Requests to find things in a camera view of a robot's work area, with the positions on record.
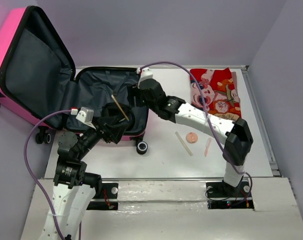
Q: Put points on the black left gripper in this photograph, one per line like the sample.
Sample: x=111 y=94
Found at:
x=114 y=132

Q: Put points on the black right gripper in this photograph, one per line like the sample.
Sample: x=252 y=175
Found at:
x=133 y=92

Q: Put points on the black belt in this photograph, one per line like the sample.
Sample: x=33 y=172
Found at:
x=110 y=110

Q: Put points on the wooden chopstick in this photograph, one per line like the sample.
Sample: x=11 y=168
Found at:
x=183 y=143
x=119 y=107

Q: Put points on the red printed cloth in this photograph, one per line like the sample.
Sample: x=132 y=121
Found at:
x=217 y=90

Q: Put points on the pink comb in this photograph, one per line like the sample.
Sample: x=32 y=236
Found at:
x=207 y=146

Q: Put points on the pink hard-shell suitcase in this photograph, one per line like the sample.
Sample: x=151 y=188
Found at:
x=38 y=78

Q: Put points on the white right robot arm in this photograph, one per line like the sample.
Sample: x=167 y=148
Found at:
x=234 y=137

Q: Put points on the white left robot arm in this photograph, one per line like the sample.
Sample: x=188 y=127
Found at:
x=73 y=187

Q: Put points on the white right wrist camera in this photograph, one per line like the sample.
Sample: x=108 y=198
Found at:
x=144 y=73

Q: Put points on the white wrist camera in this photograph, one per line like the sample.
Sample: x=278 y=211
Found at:
x=144 y=73
x=83 y=115

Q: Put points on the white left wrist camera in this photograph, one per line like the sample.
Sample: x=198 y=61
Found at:
x=83 y=115

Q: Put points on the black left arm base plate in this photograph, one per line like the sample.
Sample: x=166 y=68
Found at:
x=107 y=199

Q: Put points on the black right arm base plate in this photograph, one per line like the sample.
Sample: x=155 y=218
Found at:
x=221 y=196

